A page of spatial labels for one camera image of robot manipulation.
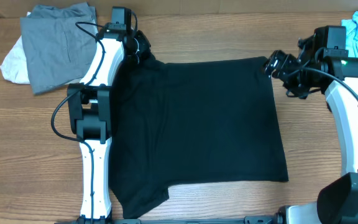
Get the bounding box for black t-shirt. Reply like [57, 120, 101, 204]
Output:
[109, 57, 288, 219]

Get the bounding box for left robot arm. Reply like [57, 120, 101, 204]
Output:
[67, 7, 150, 223]

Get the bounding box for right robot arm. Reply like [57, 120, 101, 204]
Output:
[264, 26, 358, 223]

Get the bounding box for folded grey shorts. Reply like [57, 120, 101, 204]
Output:
[20, 2, 96, 95]

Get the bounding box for white cloth under shorts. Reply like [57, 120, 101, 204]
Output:
[0, 12, 31, 85]

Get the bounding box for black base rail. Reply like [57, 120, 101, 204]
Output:
[54, 215, 285, 224]

